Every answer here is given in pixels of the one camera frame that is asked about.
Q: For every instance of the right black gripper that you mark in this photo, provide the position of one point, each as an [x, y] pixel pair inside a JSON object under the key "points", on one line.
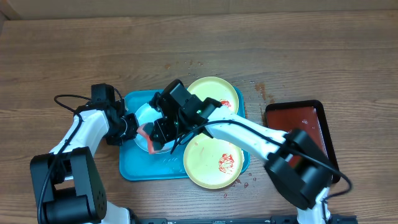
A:
{"points": [[158, 134]]}

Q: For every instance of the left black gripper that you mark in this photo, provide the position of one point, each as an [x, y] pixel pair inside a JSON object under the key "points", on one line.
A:
{"points": [[131, 119]]}

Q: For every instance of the light blue plate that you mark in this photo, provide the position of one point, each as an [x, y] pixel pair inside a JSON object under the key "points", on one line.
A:
{"points": [[145, 114]]}

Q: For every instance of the green plate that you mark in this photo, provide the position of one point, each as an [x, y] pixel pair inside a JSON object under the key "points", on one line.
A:
{"points": [[212, 163], [218, 89]]}

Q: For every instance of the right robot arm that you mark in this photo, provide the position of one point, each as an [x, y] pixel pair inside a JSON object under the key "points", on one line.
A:
{"points": [[298, 168]]}

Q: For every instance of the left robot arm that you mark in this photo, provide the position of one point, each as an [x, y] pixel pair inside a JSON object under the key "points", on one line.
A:
{"points": [[66, 182]]}

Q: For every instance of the teal plastic tray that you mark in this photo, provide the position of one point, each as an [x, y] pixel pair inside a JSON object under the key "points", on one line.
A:
{"points": [[136, 164]]}

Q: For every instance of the dark red tray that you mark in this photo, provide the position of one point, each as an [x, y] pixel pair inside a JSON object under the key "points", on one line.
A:
{"points": [[306, 115]]}

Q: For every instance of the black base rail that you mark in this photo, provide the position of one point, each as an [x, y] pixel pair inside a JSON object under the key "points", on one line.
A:
{"points": [[278, 219]]}

